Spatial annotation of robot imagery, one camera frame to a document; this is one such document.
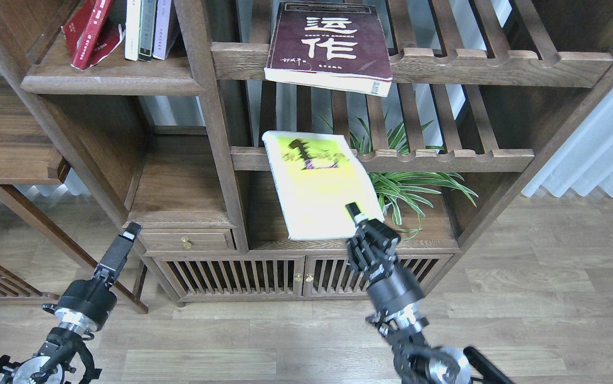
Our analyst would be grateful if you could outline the dark wooden bookshelf cabinet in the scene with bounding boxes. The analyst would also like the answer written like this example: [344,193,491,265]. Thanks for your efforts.
[0,1,613,305]

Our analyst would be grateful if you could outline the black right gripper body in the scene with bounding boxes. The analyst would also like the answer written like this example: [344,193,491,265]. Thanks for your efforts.
[346,219,424,321]

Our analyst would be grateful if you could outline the maroon book white characters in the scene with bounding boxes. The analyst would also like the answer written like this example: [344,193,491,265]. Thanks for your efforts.
[264,2,393,97]

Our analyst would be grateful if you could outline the lavender spine book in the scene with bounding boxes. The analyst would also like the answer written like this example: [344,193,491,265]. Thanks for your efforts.
[151,1,180,59]

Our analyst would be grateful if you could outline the yellow green cover book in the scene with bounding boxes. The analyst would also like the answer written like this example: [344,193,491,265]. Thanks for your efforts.
[262,131,384,241]

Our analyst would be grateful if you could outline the dark green spine book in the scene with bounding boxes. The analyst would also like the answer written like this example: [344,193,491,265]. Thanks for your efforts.
[138,0,157,62]

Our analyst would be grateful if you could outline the red leaning book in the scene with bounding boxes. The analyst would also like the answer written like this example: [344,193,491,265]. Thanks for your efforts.
[61,1,124,70]

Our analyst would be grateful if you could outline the white spine book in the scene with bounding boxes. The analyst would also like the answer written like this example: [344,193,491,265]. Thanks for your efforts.
[124,0,142,61]

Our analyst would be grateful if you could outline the left slatted cabinet door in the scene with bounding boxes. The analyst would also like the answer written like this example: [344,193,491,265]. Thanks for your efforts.
[155,256,305,303]

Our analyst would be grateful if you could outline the right slatted cabinet door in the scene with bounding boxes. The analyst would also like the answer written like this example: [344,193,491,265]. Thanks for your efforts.
[303,254,452,299]

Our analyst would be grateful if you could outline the green spider plant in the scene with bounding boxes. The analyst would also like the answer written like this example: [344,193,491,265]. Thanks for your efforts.
[349,122,479,240]

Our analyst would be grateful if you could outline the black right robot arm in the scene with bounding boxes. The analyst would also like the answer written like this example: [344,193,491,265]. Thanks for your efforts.
[346,203,511,383]

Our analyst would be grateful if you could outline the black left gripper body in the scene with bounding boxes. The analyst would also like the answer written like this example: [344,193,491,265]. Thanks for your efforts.
[53,236,134,332]

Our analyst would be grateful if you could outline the slatted cabinet door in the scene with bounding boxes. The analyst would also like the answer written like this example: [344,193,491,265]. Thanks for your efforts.
[155,256,305,303]
[303,254,452,299]

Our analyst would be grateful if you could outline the wooden side table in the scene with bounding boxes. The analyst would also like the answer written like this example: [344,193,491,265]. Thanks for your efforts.
[0,75,149,314]

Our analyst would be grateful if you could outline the brass drawer knob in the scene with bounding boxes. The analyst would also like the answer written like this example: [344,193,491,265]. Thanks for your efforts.
[181,237,192,250]

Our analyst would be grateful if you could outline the small wooden drawer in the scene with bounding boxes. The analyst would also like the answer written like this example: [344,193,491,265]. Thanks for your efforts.
[139,228,235,251]

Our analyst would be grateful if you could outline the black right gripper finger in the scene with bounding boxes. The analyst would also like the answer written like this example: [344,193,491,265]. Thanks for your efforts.
[345,202,368,225]

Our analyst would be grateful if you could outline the white pleated curtain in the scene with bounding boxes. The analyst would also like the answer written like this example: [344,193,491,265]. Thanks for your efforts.
[522,87,613,197]

